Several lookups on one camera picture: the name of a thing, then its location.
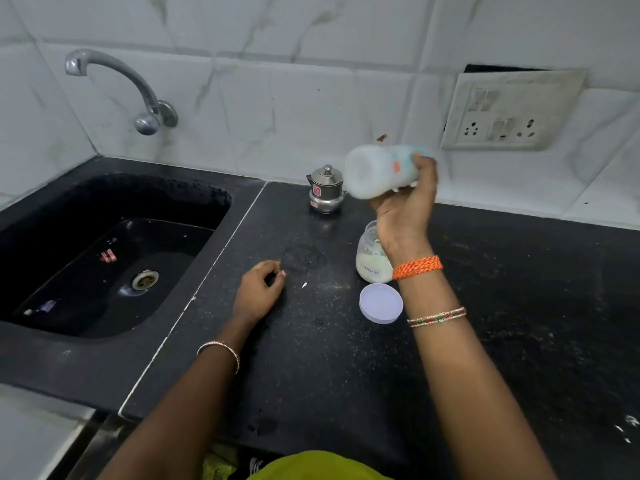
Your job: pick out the person's right hand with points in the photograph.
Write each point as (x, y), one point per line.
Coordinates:
(404, 209)

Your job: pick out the person's left hand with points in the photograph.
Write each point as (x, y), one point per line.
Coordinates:
(254, 294)

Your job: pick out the person's left thumb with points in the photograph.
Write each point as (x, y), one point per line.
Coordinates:
(276, 283)

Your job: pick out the person's right fingers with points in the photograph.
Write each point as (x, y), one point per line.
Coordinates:
(425, 169)

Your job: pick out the translucent plastic baby bottle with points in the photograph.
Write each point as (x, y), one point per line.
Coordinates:
(380, 170)

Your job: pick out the person's right forearm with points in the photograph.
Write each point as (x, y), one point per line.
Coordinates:
(465, 374)

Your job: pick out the person's left forearm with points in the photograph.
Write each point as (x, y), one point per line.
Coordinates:
(175, 409)

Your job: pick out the thin gold bangle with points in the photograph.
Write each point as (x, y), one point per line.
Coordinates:
(220, 352)

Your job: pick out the clear glass jar with milk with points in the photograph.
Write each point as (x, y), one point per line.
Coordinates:
(371, 262)

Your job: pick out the orange thread wristband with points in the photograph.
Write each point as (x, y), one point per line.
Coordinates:
(417, 267)

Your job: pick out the small steel coffee filter pot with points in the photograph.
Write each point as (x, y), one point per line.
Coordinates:
(326, 190)

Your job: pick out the white round jar lid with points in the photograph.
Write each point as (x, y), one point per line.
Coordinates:
(381, 303)

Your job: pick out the steel sink drain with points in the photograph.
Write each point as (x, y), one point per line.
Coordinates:
(145, 279)

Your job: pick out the beaded multicolour bangles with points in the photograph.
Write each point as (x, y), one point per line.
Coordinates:
(436, 317)

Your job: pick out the red wrapper scrap in sink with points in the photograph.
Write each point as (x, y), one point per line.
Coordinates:
(107, 255)

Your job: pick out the black stone sink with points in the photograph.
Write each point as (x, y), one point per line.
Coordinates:
(107, 254)

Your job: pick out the yellow green garment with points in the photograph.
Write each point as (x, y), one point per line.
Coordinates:
(320, 467)

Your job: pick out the white wall switch socket board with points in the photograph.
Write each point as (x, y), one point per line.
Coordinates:
(510, 110)

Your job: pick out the chrome wall tap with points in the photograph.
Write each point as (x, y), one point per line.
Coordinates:
(125, 89)

